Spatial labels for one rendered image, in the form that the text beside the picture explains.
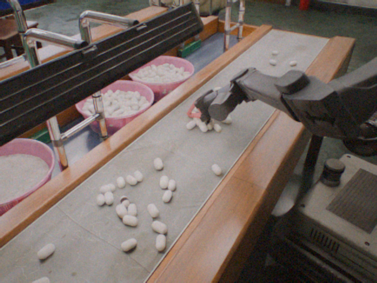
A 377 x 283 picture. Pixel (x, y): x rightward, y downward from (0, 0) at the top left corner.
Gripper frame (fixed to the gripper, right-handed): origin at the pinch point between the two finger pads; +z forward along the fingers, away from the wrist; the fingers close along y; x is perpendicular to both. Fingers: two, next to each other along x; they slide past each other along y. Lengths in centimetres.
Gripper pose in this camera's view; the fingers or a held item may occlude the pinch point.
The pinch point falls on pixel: (189, 114)
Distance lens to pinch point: 108.8
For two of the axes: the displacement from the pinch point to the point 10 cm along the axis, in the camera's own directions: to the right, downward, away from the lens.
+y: -5.0, 4.9, -7.1
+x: 5.3, 8.2, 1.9
